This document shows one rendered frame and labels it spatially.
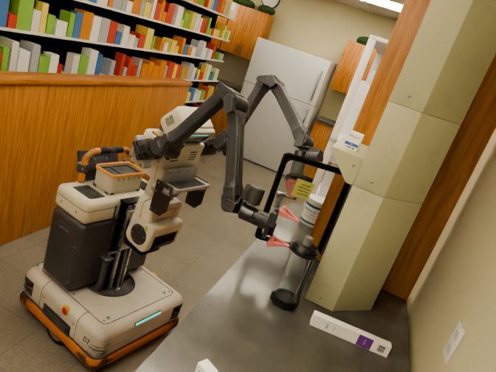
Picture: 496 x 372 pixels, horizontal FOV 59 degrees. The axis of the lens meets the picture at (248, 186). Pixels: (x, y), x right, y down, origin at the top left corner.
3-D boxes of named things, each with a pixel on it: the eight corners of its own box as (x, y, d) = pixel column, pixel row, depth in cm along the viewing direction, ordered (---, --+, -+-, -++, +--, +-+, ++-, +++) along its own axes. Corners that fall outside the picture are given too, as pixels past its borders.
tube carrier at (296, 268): (302, 301, 158) (324, 251, 151) (291, 313, 149) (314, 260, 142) (277, 286, 162) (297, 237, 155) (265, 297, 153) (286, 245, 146)
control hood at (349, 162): (359, 169, 178) (369, 146, 175) (352, 185, 148) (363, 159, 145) (333, 159, 181) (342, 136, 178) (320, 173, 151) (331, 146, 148)
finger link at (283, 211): (300, 218, 144) (274, 207, 146) (292, 237, 146) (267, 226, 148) (303, 213, 150) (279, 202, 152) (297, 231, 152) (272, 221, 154)
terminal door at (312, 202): (319, 256, 190) (354, 173, 178) (253, 238, 186) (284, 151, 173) (319, 255, 191) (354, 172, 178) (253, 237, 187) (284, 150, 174)
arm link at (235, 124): (239, 103, 169) (221, 94, 160) (251, 101, 165) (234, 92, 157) (235, 214, 163) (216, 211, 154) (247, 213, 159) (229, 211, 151)
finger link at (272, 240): (292, 236, 146) (267, 225, 148) (285, 255, 148) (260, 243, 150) (297, 231, 152) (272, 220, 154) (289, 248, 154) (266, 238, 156)
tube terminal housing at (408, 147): (373, 290, 187) (454, 121, 163) (368, 328, 157) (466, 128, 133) (319, 266, 193) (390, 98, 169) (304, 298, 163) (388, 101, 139)
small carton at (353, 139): (358, 150, 157) (364, 134, 155) (356, 151, 153) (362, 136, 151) (345, 145, 159) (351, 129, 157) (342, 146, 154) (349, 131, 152)
